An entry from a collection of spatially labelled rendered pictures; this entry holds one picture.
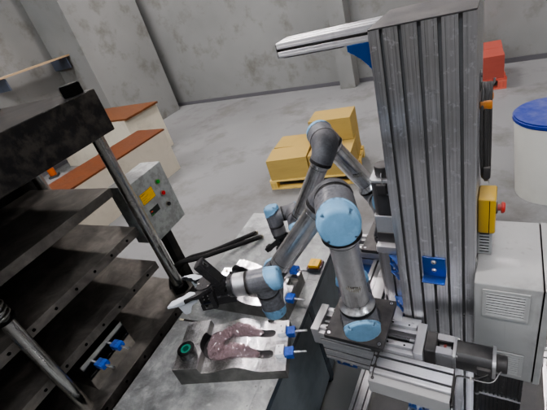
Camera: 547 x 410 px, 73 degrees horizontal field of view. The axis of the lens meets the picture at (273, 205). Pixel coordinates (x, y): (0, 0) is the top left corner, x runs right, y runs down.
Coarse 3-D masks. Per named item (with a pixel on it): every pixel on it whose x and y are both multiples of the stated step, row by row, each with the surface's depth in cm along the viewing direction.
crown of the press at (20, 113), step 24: (72, 96) 161; (96, 96) 168; (0, 120) 160; (24, 120) 142; (48, 120) 149; (72, 120) 158; (96, 120) 168; (0, 144) 134; (24, 144) 141; (48, 144) 149; (72, 144) 158; (0, 168) 134; (24, 168) 141; (48, 168) 149; (0, 192) 134
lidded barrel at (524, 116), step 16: (528, 112) 301; (544, 112) 294; (528, 128) 288; (544, 128) 278; (528, 144) 296; (544, 144) 286; (528, 160) 303; (544, 160) 293; (528, 176) 310; (544, 176) 300; (528, 192) 319; (544, 192) 308
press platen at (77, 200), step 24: (48, 192) 210; (72, 192) 199; (96, 192) 189; (0, 216) 198; (24, 216) 188; (48, 216) 179; (72, 216) 172; (0, 240) 171; (24, 240) 164; (48, 240) 162; (0, 264) 150; (24, 264) 154
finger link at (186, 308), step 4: (192, 292) 115; (184, 296) 114; (188, 296) 114; (176, 300) 114; (180, 300) 113; (196, 300) 116; (172, 304) 113; (176, 304) 113; (180, 304) 113; (184, 304) 113; (188, 304) 115; (192, 304) 116; (168, 308) 113; (180, 308) 114; (184, 308) 115; (188, 308) 115; (184, 312) 115; (188, 312) 116
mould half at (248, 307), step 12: (240, 264) 207; (252, 264) 206; (300, 276) 195; (288, 288) 188; (300, 288) 195; (240, 300) 188; (252, 300) 188; (240, 312) 194; (252, 312) 190; (264, 312) 186; (288, 312) 182
